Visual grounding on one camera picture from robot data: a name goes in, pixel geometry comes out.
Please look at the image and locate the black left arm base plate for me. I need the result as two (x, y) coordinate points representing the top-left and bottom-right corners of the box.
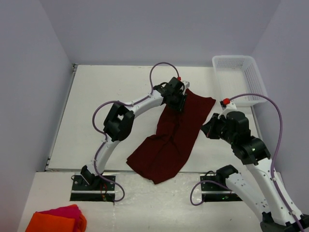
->
(70, 174), (115, 202)

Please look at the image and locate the orange folded t-shirt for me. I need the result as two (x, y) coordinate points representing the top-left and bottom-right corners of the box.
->
(26, 212), (87, 232)

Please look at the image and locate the white plastic basket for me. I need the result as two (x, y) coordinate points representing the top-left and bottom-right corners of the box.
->
(212, 55), (267, 101)

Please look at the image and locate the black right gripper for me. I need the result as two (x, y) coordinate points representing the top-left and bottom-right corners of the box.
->
(200, 113), (236, 144)

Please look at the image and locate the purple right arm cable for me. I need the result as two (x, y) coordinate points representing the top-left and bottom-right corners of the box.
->
(190, 93), (307, 232)

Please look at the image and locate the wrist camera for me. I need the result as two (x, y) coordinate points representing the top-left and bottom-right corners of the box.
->
(218, 98), (237, 119)
(177, 77), (190, 89)

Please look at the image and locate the dark red t-shirt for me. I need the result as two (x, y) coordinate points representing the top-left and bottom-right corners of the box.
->
(126, 89), (216, 184)

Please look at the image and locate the pink folded t-shirt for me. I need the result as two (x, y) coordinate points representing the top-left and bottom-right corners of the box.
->
(40, 204), (81, 218)

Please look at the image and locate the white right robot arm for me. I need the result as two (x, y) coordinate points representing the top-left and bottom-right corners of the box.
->
(201, 111), (309, 232)

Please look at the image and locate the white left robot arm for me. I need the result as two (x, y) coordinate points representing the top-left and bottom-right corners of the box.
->
(80, 77), (190, 190)

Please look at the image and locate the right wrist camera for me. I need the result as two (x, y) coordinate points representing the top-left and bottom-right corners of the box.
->
(218, 98), (237, 119)

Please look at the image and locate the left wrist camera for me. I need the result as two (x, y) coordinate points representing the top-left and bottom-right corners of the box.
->
(177, 77), (190, 89)

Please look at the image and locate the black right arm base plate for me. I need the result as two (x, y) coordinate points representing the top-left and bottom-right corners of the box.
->
(200, 182), (242, 202)

